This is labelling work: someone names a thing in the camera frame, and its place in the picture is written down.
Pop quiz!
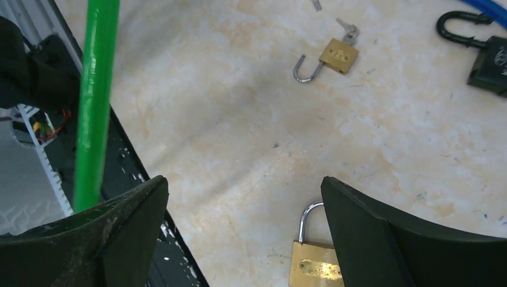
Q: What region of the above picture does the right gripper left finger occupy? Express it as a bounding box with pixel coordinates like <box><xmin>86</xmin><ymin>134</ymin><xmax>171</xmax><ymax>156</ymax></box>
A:
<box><xmin>1</xmin><ymin>176</ymin><xmax>169</xmax><ymax>286</ymax></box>

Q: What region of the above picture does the small brass padlock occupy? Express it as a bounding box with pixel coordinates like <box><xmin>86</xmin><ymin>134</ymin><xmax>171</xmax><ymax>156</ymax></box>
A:
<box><xmin>293</xmin><ymin>18</ymin><xmax>359</xmax><ymax>83</ymax></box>

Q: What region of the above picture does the large brass padlock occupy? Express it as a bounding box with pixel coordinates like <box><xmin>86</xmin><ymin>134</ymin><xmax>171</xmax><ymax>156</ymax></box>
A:
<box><xmin>288</xmin><ymin>201</ymin><xmax>344</xmax><ymax>287</ymax></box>

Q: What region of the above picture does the blue cable lock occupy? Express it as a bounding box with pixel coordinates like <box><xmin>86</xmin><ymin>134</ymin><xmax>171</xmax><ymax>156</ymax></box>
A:
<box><xmin>462</xmin><ymin>0</ymin><xmax>506</xmax><ymax>19</ymax></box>

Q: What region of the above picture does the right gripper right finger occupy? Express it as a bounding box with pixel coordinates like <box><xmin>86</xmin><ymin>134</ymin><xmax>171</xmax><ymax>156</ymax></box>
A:
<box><xmin>320</xmin><ymin>176</ymin><xmax>506</xmax><ymax>286</ymax></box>

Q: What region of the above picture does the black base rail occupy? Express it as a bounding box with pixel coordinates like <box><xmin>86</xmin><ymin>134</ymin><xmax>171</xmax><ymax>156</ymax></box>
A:
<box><xmin>0</xmin><ymin>0</ymin><xmax>210</xmax><ymax>287</ymax></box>

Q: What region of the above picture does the green cable lock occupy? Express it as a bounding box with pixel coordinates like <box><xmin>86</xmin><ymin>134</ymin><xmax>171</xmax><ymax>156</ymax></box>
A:
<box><xmin>73</xmin><ymin>1</ymin><xmax>120</xmax><ymax>212</ymax></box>

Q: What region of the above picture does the black padlock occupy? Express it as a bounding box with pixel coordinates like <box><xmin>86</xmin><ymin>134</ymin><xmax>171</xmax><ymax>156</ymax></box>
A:
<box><xmin>436</xmin><ymin>11</ymin><xmax>506</xmax><ymax>97</ymax></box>

